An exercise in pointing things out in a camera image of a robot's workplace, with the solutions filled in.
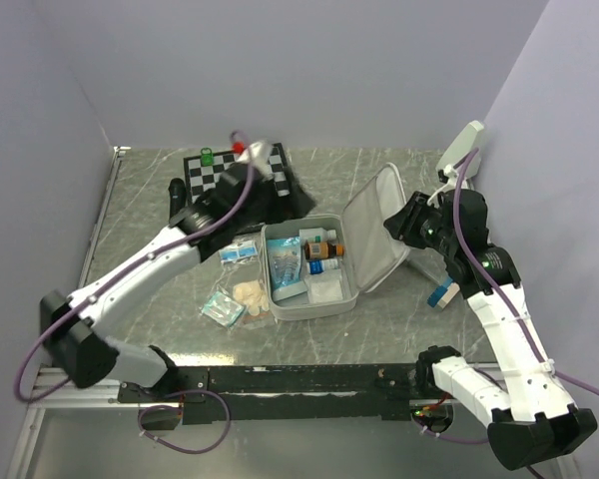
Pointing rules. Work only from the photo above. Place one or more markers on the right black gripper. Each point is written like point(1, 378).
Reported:
point(403, 225)

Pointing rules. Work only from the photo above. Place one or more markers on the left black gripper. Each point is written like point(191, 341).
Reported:
point(287, 208)

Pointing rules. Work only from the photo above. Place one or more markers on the white bottle green label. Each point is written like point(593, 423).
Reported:
point(317, 235)

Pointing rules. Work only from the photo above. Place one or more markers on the brown medicine bottle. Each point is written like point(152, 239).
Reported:
point(322, 250)

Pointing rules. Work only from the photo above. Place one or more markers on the alcohol wipes bag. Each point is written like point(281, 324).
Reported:
point(239, 251)

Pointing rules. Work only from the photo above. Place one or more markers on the white medicine kit case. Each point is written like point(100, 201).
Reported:
point(371, 254)

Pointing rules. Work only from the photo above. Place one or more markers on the white bottle blue label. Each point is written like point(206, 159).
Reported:
point(322, 265)

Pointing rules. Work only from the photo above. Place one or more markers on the cream gloves packet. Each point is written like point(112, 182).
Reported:
point(253, 297)

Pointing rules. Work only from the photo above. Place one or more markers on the bandage strips bag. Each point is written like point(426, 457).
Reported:
point(222, 309)

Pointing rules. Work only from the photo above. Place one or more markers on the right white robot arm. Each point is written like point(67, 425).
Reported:
point(531, 418)

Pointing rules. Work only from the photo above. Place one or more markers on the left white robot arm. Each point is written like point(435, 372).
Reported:
point(77, 327)

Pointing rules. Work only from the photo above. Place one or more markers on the blue orange grey block toy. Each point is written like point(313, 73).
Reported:
point(429, 264)

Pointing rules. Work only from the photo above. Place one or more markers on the blue wooden block toy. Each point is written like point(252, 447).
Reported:
point(443, 294)

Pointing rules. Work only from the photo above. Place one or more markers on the green toy padlock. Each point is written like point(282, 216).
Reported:
point(206, 157)

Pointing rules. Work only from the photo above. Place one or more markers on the white wedge device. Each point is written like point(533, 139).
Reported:
point(472, 136)

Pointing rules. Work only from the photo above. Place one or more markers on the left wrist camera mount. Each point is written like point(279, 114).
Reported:
point(258, 154)

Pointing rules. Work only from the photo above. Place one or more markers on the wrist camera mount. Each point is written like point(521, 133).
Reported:
point(258, 154)
point(449, 176)

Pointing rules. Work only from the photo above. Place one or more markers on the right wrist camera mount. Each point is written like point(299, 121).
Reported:
point(449, 176)

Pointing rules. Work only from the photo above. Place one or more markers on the black wireless microphone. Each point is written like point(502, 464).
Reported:
point(177, 196)

